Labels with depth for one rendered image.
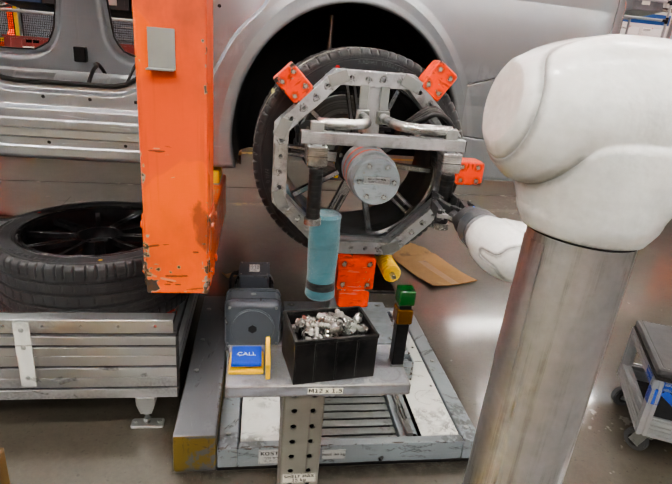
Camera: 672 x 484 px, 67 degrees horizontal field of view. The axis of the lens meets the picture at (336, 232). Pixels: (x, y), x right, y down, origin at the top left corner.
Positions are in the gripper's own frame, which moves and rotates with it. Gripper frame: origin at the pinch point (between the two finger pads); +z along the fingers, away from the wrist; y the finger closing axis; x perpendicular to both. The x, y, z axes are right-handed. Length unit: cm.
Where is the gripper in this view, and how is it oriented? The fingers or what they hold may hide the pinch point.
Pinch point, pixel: (445, 199)
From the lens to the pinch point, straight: 135.4
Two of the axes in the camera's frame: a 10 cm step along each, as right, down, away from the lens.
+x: 0.8, -9.3, -3.5
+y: 9.9, 0.3, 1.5
